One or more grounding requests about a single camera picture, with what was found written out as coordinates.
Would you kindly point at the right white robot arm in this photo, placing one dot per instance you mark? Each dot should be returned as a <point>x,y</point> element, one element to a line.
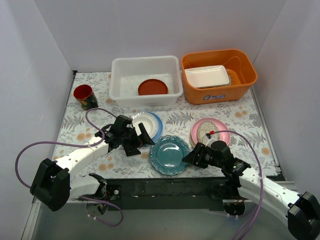
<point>299,212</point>

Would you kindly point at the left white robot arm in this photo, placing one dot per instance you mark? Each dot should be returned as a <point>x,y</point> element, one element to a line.
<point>72,162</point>

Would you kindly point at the orange plastic tub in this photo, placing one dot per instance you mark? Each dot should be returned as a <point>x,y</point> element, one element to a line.
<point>238,66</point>

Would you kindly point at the white plastic bin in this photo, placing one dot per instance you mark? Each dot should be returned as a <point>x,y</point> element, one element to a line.
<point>127,74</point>

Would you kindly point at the white deep plate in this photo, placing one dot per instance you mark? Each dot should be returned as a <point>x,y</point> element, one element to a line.
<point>149,122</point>

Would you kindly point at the teal scalloped plate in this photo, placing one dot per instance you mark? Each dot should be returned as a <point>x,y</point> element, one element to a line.
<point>167,153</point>

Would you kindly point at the speckled oval dish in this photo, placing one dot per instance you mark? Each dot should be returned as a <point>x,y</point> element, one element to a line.
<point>205,128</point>

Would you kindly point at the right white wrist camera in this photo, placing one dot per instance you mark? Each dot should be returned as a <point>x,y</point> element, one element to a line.
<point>207,141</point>

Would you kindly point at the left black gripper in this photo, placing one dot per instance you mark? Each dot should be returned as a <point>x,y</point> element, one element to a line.
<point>135,139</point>

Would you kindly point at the blue round plate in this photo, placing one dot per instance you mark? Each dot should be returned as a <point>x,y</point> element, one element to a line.
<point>160,126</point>

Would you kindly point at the pink round plate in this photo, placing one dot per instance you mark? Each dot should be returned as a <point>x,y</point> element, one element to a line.
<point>224,136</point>

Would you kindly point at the floral patterned table mat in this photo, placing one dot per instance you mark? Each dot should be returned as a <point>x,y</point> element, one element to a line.
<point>249,141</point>

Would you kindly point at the white rectangular tray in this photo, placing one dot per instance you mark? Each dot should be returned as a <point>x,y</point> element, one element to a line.
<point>207,76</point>

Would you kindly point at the red-brown fluted plate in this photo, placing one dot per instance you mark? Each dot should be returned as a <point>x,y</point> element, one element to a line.
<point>152,87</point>

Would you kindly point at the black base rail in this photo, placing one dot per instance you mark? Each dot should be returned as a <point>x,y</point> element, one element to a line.
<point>139,193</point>

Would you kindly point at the cream round plate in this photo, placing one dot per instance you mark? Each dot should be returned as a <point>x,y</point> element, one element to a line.
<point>193,144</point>

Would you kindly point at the red and black mug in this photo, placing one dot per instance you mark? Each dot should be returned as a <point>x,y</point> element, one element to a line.
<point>84,94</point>

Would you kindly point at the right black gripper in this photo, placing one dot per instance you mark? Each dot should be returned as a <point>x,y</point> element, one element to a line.
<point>198,155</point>

